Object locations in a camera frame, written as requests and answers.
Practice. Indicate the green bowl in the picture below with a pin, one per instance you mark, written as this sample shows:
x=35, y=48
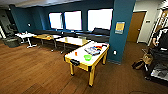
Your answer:
x=87, y=57

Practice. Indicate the tan black backpack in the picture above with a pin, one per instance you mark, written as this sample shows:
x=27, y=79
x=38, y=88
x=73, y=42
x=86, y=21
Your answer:
x=141, y=63

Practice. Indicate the yellow wall sign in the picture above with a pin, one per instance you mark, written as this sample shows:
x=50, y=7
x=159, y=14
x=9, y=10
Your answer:
x=120, y=27

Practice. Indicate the brown wooden door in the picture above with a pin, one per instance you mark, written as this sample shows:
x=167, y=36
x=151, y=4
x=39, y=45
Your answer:
x=136, y=27

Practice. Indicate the white wall outlet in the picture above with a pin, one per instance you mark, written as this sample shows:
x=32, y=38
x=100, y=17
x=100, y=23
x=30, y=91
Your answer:
x=115, y=52

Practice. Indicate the yellow air hockey table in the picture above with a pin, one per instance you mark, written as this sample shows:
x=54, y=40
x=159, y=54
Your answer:
x=100, y=55

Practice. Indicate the small white wall plate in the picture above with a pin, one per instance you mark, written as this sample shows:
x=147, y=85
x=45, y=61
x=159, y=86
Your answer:
x=29, y=24

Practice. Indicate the small white table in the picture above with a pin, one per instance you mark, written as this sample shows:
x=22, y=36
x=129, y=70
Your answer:
x=25, y=35

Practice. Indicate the bright window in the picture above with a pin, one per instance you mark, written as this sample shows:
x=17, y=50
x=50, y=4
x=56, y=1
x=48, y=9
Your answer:
x=73, y=20
x=100, y=20
x=55, y=20

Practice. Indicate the dark sofa cushion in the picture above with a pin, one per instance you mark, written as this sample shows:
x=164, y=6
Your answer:
x=101, y=31

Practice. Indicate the dark window bench sofa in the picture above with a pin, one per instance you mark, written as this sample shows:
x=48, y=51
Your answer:
x=66, y=33

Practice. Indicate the colourful snack packets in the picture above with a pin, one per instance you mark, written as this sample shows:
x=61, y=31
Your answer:
x=100, y=46

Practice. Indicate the person in dark shirt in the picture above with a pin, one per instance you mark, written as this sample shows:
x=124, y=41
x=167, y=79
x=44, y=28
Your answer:
x=160, y=38

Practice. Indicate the dark waste bin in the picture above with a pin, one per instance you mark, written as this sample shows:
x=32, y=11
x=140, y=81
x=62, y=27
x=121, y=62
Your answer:
x=11, y=42

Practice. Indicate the small orange ball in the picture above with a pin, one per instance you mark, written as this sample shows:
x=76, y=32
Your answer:
x=76, y=53

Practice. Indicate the long wooden table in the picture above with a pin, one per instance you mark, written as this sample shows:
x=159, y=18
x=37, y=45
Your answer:
x=73, y=41

